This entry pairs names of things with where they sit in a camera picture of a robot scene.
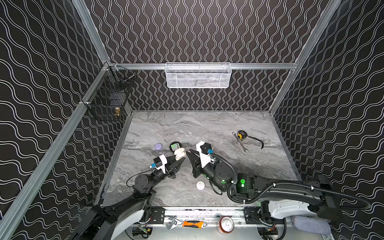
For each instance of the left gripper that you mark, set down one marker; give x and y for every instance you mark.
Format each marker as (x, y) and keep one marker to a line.
(171, 165)

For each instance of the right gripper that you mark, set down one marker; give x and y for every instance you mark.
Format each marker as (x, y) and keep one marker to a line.
(196, 162)

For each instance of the purple earbud charging case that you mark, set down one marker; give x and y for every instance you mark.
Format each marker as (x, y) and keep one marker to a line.
(158, 146)

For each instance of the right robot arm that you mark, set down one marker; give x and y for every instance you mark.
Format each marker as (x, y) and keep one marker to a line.
(278, 198)

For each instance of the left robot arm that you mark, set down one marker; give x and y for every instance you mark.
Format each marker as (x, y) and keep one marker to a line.
(106, 223)

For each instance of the white round earbud case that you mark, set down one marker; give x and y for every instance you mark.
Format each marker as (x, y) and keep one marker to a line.
(200, 185)

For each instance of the black round digital timer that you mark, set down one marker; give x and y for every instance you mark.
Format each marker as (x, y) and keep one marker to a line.
(174, 146)

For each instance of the silver combination wrench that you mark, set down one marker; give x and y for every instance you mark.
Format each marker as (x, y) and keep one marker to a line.
(240, 142)

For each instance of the yellow black tape measure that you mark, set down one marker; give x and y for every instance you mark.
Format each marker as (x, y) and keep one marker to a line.
(242, 135)

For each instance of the adjustable wrench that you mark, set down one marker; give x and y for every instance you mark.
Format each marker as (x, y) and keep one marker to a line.
(173, 223)

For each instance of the soda can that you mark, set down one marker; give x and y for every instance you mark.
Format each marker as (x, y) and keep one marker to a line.
(225, 225)

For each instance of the grey cloth roll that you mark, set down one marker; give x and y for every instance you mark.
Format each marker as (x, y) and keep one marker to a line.
(311, 225)

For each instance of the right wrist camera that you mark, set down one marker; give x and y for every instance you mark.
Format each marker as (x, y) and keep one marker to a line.
(205, 149)

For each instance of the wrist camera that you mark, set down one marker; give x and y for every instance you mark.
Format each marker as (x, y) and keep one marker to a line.
(160, 163)
(205, 149)

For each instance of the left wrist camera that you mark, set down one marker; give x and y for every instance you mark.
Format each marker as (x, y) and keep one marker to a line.
(160, 163)

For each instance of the orange handled tool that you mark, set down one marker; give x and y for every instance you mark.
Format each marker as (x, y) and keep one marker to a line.
(194, 224)

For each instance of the white wire mesh basket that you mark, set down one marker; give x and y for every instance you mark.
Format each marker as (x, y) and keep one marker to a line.
(193, 75)

